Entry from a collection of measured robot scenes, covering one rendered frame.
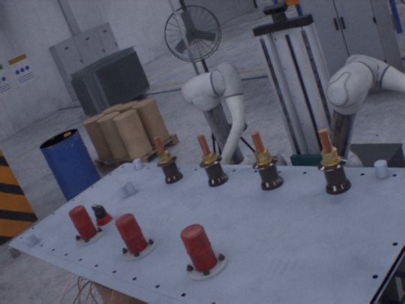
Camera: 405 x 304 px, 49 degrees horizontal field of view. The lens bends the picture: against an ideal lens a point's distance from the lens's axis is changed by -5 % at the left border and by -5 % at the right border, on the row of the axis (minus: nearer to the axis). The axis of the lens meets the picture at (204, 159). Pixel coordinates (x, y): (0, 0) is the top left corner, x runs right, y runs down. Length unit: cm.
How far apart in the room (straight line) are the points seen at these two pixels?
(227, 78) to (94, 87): 868
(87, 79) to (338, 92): 944
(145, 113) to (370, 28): 334
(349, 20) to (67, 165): 418
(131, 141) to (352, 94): 515
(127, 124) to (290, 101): 432
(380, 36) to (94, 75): 672
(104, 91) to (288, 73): 861
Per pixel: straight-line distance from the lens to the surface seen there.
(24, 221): 671
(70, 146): 641
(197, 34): 636
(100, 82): 1088
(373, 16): 618
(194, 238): 129
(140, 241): 158
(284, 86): 255
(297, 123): 262
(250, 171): 185
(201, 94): 241
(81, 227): 184
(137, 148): 675
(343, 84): 183
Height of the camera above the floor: 210
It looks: 20 degrees down
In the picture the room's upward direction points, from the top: 22 degrees counter-clockwise
